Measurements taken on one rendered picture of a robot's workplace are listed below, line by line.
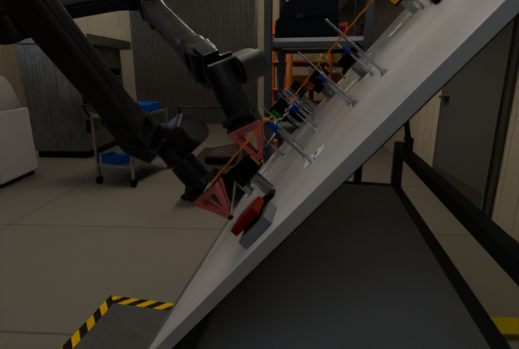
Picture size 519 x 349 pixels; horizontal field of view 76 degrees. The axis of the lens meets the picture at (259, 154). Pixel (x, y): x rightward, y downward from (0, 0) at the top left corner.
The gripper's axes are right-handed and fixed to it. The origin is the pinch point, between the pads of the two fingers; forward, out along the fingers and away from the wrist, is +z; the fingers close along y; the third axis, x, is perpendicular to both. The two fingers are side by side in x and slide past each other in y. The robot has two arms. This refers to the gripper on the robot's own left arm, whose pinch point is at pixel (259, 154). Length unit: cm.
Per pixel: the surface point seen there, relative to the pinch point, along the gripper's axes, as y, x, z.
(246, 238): -23.8, 2.9, 7.7
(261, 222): -24.1, -0.1, 6.3
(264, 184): -1.0, 1.6, 5.9
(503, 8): -31.3, -32.5, -5.5
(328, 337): -7.0, 2.4, 37.7
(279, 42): 93, -16, -35
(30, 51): 391, 300, -241
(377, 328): -3.7, -6.6, 42.0
